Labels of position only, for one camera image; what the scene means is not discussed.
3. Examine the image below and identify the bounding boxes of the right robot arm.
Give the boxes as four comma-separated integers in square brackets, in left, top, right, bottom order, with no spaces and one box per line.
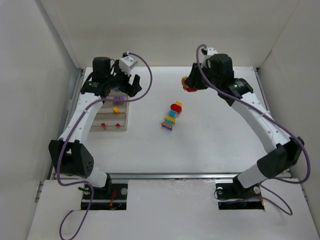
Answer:
[182,50,304,198]

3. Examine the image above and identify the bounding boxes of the clear bin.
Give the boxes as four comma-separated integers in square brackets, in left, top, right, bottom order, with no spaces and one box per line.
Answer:
[111,86,131,93]
[107,90,130,100]
[90,113,128,132]
[98,101,130,114]

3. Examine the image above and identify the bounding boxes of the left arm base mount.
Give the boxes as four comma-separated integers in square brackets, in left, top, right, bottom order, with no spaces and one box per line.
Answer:
[89,181,128,211]

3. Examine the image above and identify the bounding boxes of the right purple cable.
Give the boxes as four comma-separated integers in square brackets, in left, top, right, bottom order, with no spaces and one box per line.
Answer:
[195,44,311,216]

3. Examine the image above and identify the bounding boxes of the purple tan lego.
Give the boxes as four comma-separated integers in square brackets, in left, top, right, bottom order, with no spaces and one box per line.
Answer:
[161,121,173,131]

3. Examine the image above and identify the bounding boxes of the purple lego block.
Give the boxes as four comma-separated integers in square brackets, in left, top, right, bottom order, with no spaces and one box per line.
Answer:
[113,96,125,105]

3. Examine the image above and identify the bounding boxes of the red rounded lego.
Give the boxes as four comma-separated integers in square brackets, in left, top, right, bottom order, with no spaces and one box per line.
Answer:
[170,103,183,115]

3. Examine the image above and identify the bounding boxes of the aluminium rail front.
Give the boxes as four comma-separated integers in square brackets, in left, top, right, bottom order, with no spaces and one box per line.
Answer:
[109,173,238,180]

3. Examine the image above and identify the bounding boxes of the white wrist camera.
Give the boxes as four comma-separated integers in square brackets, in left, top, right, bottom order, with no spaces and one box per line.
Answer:
[118,56,138,76]
[201,47,218,67]

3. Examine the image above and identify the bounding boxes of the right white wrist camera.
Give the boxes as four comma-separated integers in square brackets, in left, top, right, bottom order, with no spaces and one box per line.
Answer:
[201,47,218,67]

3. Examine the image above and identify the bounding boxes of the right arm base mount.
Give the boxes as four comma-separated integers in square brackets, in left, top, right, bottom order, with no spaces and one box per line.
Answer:
[214,182,265,210]

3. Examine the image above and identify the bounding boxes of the yellow orange lego block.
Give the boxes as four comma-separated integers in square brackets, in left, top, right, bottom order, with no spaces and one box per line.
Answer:
[112,107,120,114]

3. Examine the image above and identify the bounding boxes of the yellow lego plate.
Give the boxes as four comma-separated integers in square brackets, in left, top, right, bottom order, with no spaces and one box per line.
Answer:
[164,115,176,125]

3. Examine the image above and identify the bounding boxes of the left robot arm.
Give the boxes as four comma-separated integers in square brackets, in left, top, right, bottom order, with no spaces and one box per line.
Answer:
[48,54,142,191]

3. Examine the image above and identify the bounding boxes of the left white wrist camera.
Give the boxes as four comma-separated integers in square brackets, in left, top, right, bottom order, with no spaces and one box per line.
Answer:
[118,56,138,76]

